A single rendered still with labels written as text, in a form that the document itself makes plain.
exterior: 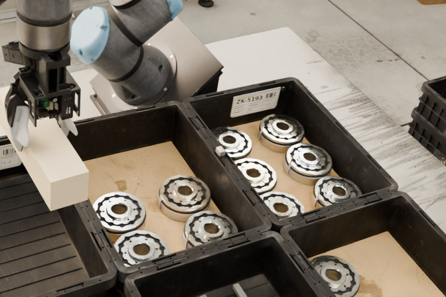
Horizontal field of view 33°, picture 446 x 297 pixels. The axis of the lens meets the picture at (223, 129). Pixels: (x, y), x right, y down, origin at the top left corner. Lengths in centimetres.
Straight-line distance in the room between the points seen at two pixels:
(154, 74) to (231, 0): 220
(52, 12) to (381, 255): 82
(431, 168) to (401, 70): 174
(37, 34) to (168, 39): 83
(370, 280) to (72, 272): 55
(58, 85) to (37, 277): 42
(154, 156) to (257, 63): 67
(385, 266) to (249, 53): 93
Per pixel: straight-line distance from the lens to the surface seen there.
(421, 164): 199
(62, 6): 104
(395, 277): 150
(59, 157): 117
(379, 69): 364
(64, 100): 111
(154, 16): 165
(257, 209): 139
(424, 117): 254
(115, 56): 167
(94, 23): 166
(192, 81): 173
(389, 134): 205
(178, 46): 181
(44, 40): 105
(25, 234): 145
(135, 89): 175
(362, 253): 151
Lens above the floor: 189
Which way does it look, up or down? 39 degrees down
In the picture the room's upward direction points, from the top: 11 degrees clockwise
